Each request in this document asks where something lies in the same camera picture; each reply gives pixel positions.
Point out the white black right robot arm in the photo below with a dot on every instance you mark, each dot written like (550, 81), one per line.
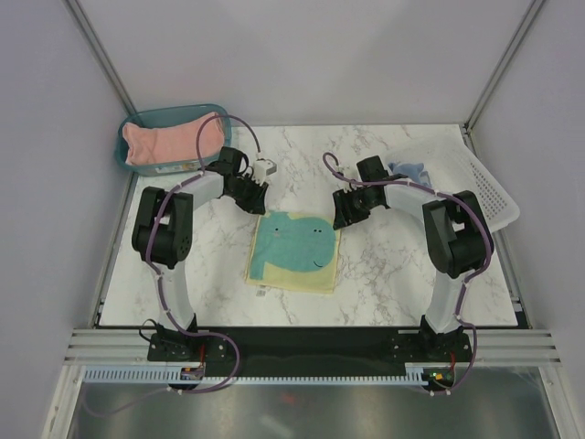
(458, 240)

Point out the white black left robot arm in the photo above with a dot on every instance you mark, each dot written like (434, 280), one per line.
(164, 225)

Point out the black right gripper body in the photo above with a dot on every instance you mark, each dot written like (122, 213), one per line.
(357, 204)

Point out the yellow green towel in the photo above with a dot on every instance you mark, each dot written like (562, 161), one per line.
(294, 252)

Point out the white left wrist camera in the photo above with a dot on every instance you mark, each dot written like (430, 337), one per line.
(262, 169)

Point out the white perforated plastic basket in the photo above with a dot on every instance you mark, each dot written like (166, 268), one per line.
(453, 167)

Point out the blue towel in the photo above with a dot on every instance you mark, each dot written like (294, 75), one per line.
(414, 171)

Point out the teal transparent plastic bin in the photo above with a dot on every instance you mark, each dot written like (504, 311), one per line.
(167, 117)

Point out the pink towel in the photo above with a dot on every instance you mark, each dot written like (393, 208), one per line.
(151, 146)

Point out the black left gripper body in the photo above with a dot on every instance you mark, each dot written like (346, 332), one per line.
(247, 193)

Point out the aluminium frame rail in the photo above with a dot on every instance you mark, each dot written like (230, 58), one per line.
(494, 347)

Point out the white slotted cable duct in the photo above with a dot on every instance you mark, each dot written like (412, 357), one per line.
(411, 374)

